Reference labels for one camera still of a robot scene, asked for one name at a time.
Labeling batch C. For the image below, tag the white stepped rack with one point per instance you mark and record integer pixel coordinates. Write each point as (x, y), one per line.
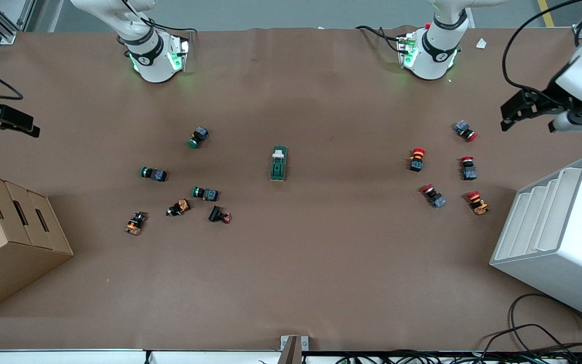
(559, 242)

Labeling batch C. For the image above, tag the white paper scrap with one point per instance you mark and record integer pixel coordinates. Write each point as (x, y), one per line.
(481, 43)

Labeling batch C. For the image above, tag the brown cardboard box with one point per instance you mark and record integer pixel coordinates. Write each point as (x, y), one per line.
(3, 242)

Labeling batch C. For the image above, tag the brown paper table cover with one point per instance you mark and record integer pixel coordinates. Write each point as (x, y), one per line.
(321, 263)

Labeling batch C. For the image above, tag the red push button grey block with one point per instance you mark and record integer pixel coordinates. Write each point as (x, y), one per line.
(468, 169)
(434, 196)
(466, 130)

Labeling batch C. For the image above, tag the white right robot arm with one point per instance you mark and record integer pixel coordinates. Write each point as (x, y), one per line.
(152, 63)

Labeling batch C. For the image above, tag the metal bracket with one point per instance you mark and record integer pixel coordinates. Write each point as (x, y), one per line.
(293, 348)

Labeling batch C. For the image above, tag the green push button switch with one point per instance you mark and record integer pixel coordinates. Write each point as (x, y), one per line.
(154, 174)
(199, 136)
(206, 193)

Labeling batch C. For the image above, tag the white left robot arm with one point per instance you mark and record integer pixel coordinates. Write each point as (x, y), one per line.
(437, 50)

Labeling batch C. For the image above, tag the green load switch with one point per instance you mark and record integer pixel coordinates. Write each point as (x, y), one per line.
(278, 164)

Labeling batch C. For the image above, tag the black switch with red knob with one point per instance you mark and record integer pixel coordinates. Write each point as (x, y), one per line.
(219, 215)

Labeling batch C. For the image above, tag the black orange selector switch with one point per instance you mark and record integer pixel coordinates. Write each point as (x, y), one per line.
(179, 208)
(135, 223)

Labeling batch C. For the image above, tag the red push button orange block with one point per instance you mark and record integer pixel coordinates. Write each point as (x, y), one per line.
(478, 202)
(417, 160)

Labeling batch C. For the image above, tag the white table edge rail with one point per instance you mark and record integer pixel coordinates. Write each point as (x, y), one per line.
(94, 357)

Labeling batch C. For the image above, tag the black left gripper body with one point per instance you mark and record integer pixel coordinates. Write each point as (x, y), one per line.
(550, 98)

